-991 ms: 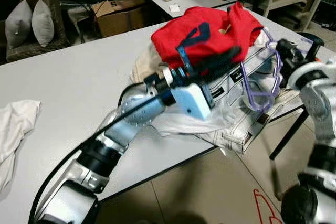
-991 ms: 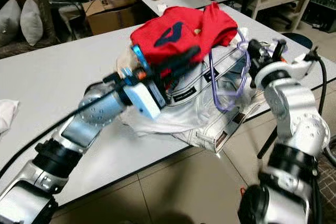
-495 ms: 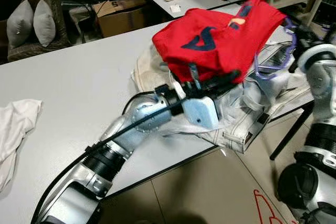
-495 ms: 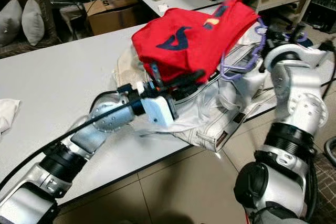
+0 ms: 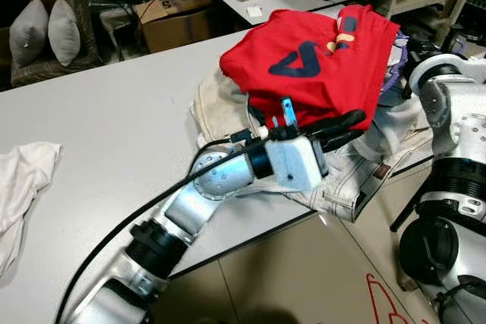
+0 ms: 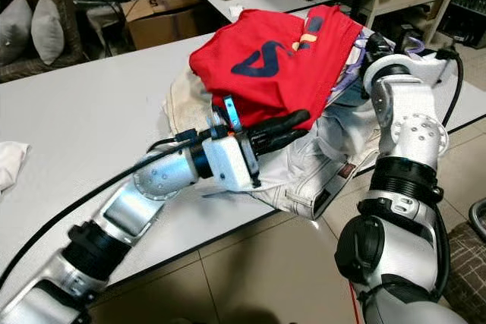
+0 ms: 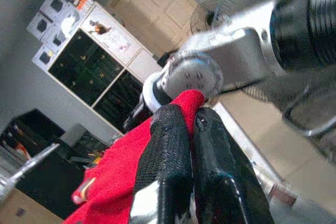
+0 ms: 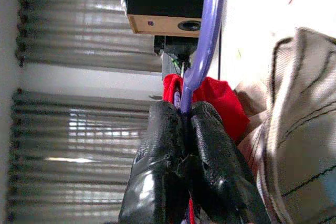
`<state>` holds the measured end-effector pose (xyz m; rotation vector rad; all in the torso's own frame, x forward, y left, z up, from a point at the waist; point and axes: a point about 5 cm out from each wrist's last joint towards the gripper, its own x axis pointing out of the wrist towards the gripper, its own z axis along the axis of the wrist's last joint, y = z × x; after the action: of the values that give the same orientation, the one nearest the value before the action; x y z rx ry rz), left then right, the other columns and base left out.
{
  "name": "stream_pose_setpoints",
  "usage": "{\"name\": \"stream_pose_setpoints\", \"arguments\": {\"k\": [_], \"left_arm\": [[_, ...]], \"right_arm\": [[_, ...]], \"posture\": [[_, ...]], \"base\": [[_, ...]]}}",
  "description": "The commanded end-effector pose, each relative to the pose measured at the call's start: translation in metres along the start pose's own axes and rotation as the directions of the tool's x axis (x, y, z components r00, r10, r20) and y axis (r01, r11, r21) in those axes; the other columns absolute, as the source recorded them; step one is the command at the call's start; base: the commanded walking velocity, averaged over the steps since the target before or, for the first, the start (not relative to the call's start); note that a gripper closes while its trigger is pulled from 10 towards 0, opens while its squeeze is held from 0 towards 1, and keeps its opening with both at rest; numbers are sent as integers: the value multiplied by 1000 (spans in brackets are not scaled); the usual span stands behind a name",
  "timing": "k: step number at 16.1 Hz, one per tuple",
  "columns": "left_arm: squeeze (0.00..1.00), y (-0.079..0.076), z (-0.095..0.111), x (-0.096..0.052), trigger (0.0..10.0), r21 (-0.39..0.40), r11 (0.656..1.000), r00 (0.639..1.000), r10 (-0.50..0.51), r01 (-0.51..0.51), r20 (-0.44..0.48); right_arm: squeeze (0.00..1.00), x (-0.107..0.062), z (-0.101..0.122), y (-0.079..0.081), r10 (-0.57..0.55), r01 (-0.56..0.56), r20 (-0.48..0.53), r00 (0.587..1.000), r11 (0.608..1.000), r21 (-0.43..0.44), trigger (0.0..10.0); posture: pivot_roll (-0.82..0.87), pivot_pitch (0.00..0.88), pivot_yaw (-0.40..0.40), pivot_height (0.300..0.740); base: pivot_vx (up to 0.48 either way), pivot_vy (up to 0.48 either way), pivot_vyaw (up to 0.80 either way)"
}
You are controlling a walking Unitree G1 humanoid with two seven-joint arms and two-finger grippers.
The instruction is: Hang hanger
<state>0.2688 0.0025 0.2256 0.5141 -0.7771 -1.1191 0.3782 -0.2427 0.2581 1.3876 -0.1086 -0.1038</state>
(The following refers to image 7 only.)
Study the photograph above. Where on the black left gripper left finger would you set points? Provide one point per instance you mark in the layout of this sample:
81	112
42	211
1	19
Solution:
168	142

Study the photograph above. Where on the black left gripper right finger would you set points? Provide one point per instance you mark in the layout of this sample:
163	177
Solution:
218	169

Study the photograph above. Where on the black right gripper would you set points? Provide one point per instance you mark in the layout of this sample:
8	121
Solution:
137	115

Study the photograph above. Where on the red knit garment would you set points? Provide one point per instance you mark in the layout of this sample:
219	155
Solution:
118	169

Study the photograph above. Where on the white cube shelf unit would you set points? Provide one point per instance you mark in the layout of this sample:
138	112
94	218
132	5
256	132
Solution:
105	32

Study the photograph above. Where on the black television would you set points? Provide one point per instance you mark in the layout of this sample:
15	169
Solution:
34	124

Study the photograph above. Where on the white product box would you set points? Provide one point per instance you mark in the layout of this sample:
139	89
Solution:
43	56
56	39
53	3
39	24

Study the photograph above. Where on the dark TV console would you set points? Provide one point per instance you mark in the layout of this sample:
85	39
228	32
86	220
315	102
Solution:
47	182

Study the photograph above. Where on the beige panel door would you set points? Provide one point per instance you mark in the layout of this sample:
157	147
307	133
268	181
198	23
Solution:
157	3

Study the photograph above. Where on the black standing fan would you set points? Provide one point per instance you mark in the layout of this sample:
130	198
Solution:
202	16

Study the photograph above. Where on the orange striped box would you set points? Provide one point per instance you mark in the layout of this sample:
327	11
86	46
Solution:
83	2

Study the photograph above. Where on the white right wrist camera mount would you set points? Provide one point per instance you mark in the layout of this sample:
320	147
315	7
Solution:
149	95

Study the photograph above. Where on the chrome clothes rail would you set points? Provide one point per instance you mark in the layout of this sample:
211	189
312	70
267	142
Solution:
26	166

